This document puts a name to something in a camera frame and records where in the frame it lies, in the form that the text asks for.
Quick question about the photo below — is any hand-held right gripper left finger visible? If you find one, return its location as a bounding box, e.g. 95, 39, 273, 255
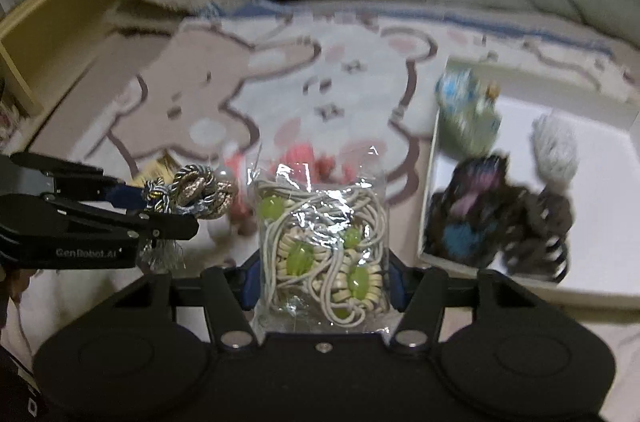
111, 259, 262, 350

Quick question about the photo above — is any white shallow cardboard box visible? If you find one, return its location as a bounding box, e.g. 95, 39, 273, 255
416, 55, 640, 309

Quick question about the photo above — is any clear bag of hair ties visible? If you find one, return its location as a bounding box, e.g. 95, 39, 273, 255
247, 143, 392, 334

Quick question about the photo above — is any beige fluffy blanket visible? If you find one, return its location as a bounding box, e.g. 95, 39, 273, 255
114, 0, 261, 39

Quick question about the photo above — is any light blue scrunchie gold bow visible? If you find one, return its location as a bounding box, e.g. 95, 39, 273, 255
434, 69, 503, 155

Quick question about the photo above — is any wooden bedside shelf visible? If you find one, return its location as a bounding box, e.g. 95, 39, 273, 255
0, 0, 182, 118

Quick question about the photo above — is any printed cartoon blanket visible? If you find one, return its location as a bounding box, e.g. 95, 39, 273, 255
0, 0, 640, 403

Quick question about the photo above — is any small yellow box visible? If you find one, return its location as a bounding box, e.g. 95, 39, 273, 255
131, 156, 177, 189

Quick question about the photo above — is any dark multicolour knitted scrunchie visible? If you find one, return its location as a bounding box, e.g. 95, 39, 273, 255
424, 153, 512, 267

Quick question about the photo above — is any pink crocheted doll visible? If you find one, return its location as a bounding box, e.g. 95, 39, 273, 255
220, 139, 362, 237

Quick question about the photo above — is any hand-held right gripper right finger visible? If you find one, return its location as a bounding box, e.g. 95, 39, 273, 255
387, 252, 545, 351

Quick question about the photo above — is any dark brown hair claw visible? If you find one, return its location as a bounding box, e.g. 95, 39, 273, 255
499, 182, 576, 285

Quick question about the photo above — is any braided rope scrunchie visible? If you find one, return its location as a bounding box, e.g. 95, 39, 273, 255
137, 163, 240, 274

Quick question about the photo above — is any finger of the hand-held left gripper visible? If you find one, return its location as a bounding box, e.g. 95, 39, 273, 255
10, 151, 149, 206
42, 196, 200, 241

